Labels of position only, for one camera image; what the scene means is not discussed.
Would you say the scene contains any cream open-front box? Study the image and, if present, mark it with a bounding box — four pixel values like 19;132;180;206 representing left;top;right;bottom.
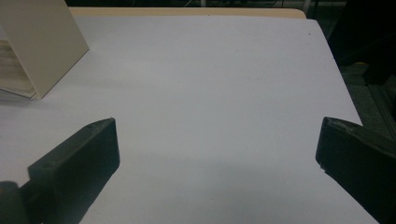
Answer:
0;0;91;101

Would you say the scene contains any white table cover sheet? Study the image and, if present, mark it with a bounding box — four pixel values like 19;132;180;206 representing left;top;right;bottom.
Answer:
0;15;381;224

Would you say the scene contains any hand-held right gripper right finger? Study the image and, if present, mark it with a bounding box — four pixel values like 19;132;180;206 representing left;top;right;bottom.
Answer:
315;117;396;224

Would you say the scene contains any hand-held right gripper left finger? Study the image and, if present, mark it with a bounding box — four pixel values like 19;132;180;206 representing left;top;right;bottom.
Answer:
19;117;120;224

